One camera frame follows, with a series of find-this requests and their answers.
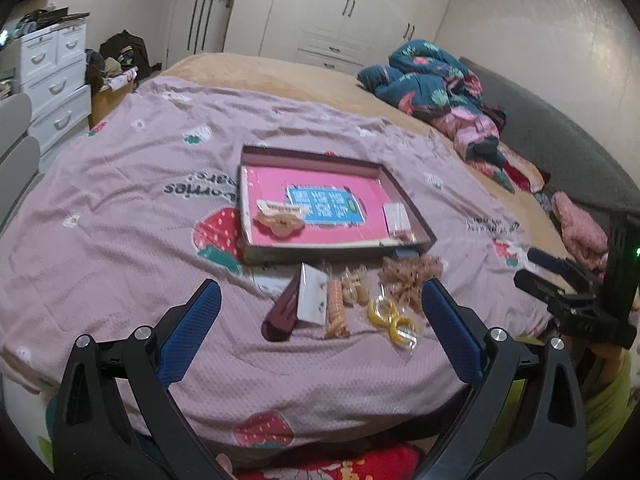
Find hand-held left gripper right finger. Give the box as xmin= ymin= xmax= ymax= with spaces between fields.
xmin=421 ymin=278 xmax=588 ymax=480

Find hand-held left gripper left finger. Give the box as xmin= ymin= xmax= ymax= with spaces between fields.
xmin=52 ymin=278 xmax=223 ymax=480

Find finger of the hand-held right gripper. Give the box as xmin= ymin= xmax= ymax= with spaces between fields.
xmin=514 ymin=269 xmax=596 ymax=313
xmin=527 ymin=247 xmax=603 ymax=291

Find yellow rings packet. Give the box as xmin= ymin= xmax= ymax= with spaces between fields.
xmin=365 ymin=296 xmax=421 ymax=351

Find pearl bead packet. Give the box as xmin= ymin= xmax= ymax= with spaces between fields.
xmin=340 ymin=266 xmax=373 ymax=307

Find orange spiral hair tie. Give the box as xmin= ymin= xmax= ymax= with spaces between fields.
xmin=322 ymin=277 xmax=351 ymax=339

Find white card jewelry packet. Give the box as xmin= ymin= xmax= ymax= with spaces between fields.
xmin=296 ymin=263 xmax=333 ymax=324

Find shallow pink-lined cardboard box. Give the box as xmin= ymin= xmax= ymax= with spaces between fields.
xmin=237 ymin=145 xmax=437 ymax=266

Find small clear jewelry packet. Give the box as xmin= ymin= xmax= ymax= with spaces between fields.
xmin=382 ymin=201 xmax=416 ymax=243

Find pink plush cloth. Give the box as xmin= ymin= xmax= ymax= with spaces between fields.
xmin=550 ymin=191 xmax=611 ymax=266

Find maroon hair claw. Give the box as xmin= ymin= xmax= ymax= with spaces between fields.
xmin=261 ymin=277 xmax=303 ymax=343

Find red patterned garment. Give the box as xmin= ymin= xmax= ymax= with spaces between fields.
xmin=492 ymin=152 xmax=551 ymax=196

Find pink strawberry print blanket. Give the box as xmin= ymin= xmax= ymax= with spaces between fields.
xmin=0 ymin=76 xmax=571 ymax=466

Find beige flower hair clip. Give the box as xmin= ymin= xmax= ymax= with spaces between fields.
xmin=255 ymin=199 xmax=307 ymax=237

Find lime green garment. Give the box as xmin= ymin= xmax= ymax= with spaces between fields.
xmin=510 ymin=345 xmax=640 ymax=466

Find blue printed card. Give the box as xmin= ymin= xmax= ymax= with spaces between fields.
xmin=286 ymin=185 xmax=366 ymax=226

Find red floral cloth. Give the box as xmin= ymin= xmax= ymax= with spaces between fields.
xmin=235 ymin=442 xmax=426 ymax=480

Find teal floral quilt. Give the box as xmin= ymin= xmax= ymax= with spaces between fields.
xmin=356 ymin=39 xmax=511 ymax=168

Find grey padded chair back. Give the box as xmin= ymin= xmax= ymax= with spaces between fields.
xmin=0 ymin=92 xmax=33 ymax=166
xmin=0 ymin=136 xmax=43 ymax=233

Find brown cardboard box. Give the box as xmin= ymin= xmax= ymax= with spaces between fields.
xmin=90 ymin=80 xmax=138 ymax=128

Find tan bed sheet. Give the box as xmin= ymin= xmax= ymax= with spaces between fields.
xmin=160 ymin=52 xmax=576 ymax=271

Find pile of clothes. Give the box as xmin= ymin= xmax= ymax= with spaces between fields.
xmin=85 ymin=49 xmax=138 ymax=93

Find white drawer chest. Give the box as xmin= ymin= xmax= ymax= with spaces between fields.
xmin=12 ymin=12 xmax=93 ymax=156

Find black backpack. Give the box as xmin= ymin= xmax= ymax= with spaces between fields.
xmin=99 ymin=31 xmax=151 ymax=81

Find white door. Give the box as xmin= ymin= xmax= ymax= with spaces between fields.
xmin=165 ymin=0 xmax=246 ymax=68

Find white wardrobe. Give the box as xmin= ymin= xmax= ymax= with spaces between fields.
xmin=222 ymin=0 xmax=461 ymax=78

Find clutter atop drawer chest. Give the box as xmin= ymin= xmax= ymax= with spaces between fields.
xmin=15 ymin=5 xmax=91 ymax=36

